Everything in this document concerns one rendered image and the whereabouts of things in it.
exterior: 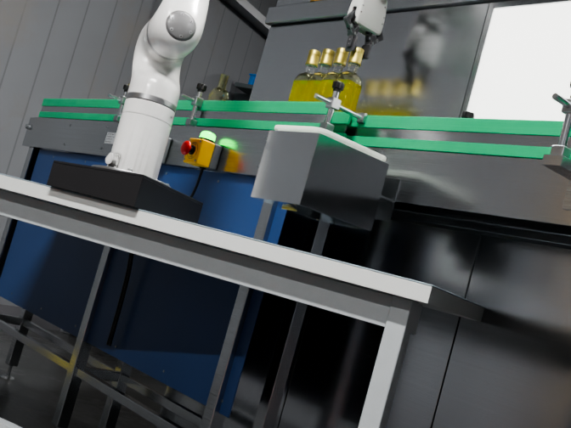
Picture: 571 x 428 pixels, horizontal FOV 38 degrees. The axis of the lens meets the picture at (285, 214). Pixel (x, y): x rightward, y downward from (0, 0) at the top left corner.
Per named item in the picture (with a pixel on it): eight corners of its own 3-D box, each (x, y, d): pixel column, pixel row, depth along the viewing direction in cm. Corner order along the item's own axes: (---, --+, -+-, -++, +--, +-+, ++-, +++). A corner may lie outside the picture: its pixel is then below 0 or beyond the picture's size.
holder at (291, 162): (387, 236, 185) (404, 171, 186) (299, 205, 167) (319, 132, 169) (336, 227, 198) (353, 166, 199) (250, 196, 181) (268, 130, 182)
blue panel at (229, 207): (325, 266, 212) (342, 200, 213) (274, 250, 201) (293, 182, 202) (66, 202, 334) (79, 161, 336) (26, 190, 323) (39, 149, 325)
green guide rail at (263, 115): (324, 134, 200) (332, 103, 200) (320, 132, 199) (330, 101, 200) (40, 117, 335) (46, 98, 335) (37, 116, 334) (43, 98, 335)
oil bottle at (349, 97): (344, 153, 215) (365, 76, 217) (330, 146, 212) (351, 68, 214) (330, 152, 220) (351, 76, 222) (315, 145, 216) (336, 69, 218)
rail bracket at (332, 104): (359, 145, 202) (373, 98, 203) (311, 123, 191) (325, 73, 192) (352, 145, 204) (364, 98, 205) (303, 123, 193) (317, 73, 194)
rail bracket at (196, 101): (197, 128, 242) (209, 86, 243) (177, 121, 237) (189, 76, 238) (189, 128, 245) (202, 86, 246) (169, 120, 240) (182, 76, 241)
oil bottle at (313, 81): (316, 150, 225) (336, 77, 226) (302, 144, 221) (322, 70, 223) (302, 149, 229) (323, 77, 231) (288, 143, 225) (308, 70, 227)
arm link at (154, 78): (131, 93, 186) (158, -3, 190) (115, 107, 203) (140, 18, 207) (180, 110, 191) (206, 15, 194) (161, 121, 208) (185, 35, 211)
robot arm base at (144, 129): (127, 172, 178) (149, 92, 181) (72, 166, 190) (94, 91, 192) (185, 195, 193) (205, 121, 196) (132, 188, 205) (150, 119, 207)
